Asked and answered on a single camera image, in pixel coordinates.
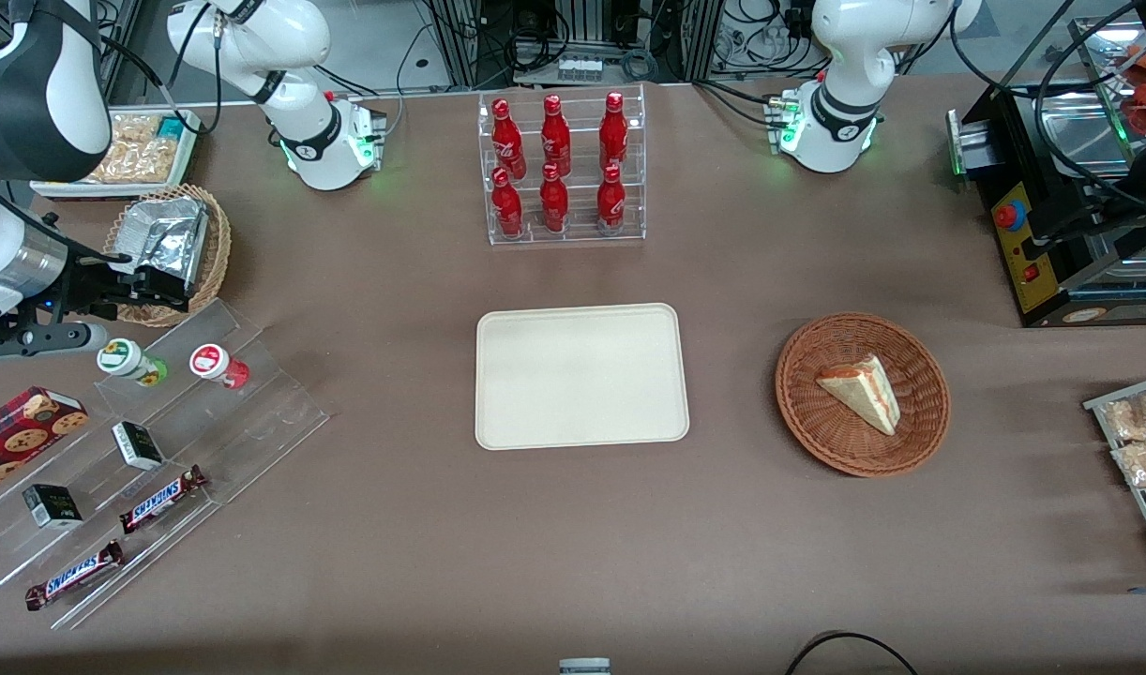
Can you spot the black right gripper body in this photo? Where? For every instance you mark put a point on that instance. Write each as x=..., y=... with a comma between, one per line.
x=87, y=287

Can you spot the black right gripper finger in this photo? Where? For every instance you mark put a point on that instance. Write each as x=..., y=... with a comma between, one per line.
x=160, y=279
x=160, y=302

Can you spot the green gum bottle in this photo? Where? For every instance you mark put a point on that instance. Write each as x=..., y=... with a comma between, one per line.
x=123, y=358

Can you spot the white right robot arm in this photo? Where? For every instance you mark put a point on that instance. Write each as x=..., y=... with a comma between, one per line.
x=310, y=141

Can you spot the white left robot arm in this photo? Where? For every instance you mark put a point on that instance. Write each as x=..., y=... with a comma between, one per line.
x=840, y=131

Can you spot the red gum bottle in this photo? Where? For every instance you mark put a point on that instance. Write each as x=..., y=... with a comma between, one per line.
x=212, y=362

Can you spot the white snack tray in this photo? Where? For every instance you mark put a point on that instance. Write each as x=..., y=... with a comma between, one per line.
x=113, y=191

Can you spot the cream plastic tray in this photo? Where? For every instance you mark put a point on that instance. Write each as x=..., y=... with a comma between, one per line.
x=582, y=375

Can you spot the silver foil container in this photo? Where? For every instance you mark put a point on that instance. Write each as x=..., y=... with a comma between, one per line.
x=165, y=234

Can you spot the small tan wicker basket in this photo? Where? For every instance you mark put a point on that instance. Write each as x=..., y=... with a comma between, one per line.
x=218, y=253

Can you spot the black appliance with yellow panel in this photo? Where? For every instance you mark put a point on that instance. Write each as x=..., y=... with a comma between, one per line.
x=1023, y=244

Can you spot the clear bag of snacks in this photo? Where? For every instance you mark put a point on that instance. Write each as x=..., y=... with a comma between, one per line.
x=137, y=161
x=134, y=127

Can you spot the small black box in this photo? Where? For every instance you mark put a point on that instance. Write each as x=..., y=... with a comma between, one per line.
x=137, y=445
x=52, y=506

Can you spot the teal snack packet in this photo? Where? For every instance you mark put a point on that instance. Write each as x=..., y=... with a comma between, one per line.
x=170, y=128

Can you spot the clear acrylic stepped stand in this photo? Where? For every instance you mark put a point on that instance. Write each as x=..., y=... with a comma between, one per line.
x=254, y=422

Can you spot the red cookie box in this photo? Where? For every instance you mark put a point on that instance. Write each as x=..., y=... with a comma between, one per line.
x=20, y=436

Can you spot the Snickers chocolate bar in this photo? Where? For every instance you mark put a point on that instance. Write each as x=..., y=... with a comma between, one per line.
x=160, y=500
x=74, y=575

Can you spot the clear bag of nuts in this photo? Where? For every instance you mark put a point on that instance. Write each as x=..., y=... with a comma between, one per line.
x=1140, y=417
x=1145, y=464

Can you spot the triangular sandwich wedge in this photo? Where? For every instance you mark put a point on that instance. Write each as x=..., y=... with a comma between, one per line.
x=864, y=391

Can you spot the large brown wicker basket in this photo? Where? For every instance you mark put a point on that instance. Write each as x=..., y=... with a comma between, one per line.
x=817, y=431

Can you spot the red cola bottle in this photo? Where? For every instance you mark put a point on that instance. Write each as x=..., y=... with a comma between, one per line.
x=553, y=202
x=507, y=208
x=613, y=133
x=506, y=139
x=555, y=136
x=610, y=201

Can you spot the clear acrylic bottle rack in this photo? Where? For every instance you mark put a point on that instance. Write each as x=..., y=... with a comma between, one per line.
x=583, y=187

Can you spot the white power strip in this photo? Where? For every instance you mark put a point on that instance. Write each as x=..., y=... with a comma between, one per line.
x=580, y=67

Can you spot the small grey object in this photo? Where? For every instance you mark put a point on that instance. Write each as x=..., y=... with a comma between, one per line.
x=584, y=667

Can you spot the aluminium frame post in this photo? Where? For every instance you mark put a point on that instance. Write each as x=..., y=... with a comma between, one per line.
x=695, y=42
x=460, y=47

